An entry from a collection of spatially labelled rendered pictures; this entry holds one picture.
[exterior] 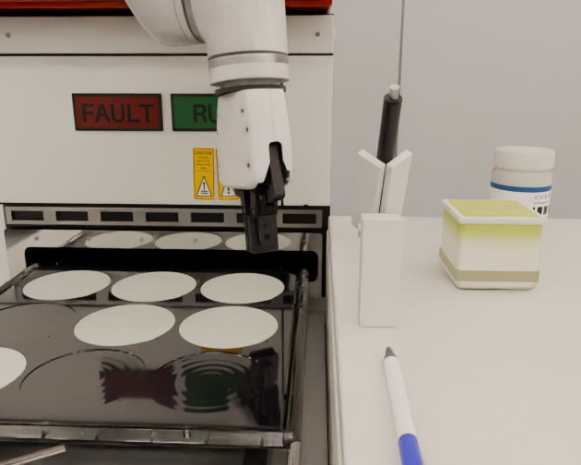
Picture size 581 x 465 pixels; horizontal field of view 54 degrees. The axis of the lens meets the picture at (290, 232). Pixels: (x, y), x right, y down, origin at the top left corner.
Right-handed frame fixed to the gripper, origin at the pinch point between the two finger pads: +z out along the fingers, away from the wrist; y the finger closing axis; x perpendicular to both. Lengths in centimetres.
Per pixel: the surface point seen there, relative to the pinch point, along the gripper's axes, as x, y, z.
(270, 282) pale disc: 3.6, -6.4, 7.3
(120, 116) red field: -9.4, -21.3, -14.4
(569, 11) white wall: 166, -86, -50
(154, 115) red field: -5.5, -19.0, -14.2
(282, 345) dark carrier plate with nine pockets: -2.7, 9.1, 9.5
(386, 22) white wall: 110, -120, -51
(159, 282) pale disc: -8.6, -12.8, 6.4
